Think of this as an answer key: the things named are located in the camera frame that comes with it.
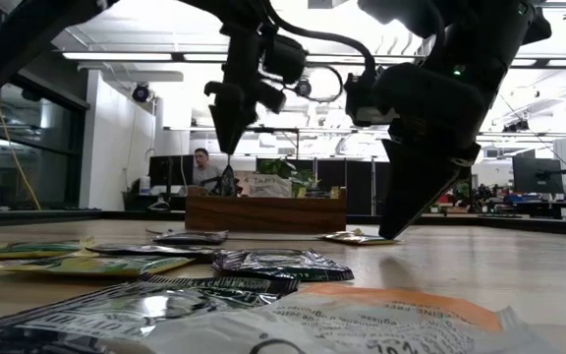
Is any black monitor on arm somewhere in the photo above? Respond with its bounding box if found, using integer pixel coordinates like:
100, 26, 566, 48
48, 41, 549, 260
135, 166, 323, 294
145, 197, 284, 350
511, 155, 566, 195

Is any white orange tea packet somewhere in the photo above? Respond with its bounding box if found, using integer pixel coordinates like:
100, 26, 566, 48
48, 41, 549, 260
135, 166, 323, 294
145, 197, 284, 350
235, 170, 294, 200
154, 283, 552, 354

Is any yellow network cable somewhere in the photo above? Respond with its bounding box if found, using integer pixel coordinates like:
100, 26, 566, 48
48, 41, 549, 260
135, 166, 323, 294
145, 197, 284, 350
0, 0, 43, 212

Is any person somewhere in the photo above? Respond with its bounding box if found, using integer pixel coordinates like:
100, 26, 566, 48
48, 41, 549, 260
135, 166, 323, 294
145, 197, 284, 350
192, 147, 225, 196

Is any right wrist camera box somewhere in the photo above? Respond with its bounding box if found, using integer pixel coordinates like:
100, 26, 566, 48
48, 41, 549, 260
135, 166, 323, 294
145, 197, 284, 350
344, 72, 397, 128

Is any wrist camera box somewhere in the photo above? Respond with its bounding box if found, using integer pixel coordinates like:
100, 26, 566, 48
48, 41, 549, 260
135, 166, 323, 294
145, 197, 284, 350
344, 72, 397, 128
261, 34, 309, 85

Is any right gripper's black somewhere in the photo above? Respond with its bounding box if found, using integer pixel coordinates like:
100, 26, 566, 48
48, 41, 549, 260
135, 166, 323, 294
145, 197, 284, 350
373, 61, 490, 241

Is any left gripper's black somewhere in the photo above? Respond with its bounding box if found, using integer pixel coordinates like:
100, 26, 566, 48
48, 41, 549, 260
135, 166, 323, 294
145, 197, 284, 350
203, 24, 287, 156

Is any black cluttered desk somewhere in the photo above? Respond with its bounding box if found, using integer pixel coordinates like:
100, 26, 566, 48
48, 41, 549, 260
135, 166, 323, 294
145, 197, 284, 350
503, 194, 566, 220

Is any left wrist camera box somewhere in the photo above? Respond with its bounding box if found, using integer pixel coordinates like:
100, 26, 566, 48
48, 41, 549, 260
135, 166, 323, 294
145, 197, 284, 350
261, 34, 309, 85

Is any black room divider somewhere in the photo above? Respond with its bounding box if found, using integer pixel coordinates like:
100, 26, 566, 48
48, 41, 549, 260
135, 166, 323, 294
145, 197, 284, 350
255, 156, 392, 215

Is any black ceiling camera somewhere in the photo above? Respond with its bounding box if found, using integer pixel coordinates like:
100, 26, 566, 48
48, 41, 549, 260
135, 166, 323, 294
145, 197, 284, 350
502, 119, 531, 133

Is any green plant in white pot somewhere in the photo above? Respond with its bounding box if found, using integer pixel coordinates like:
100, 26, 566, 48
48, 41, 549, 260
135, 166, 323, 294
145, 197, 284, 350
256, 157, 321, 199

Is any black computer monitor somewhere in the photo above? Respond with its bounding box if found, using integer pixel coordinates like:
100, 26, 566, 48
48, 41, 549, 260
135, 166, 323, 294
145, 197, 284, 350
147, 154, 196, 189

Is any wooden compartment tea box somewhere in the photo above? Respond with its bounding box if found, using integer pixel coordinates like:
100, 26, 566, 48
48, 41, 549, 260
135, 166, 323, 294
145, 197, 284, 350
184, 188, 348, 236

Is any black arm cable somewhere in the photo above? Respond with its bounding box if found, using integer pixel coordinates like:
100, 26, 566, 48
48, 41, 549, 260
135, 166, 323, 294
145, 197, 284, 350
262, 0, 378, 80

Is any long ceiling light bar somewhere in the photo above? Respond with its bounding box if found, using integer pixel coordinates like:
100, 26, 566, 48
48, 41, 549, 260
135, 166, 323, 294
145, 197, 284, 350
61, 51, 566, 69

